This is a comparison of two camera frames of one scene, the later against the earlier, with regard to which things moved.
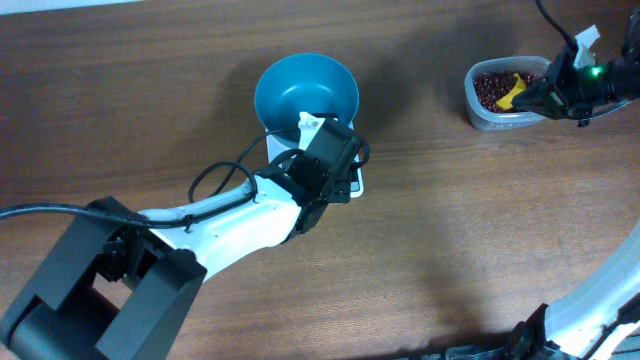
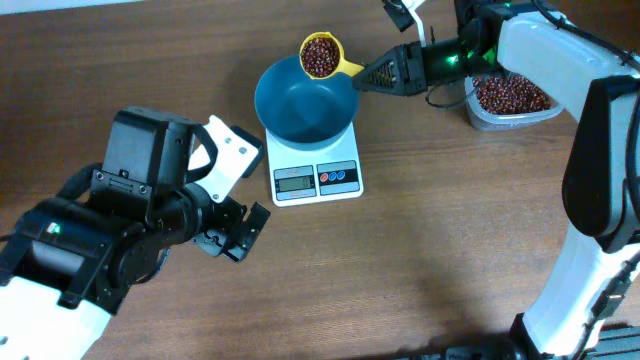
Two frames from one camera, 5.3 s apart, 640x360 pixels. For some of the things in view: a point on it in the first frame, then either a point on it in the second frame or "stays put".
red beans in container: x=490 y=87 stays put
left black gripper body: x=328 y=199 to x=231 y=236
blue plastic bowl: x=303 y=83 stays put
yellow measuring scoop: x=506 y=101 to x=321 y=56
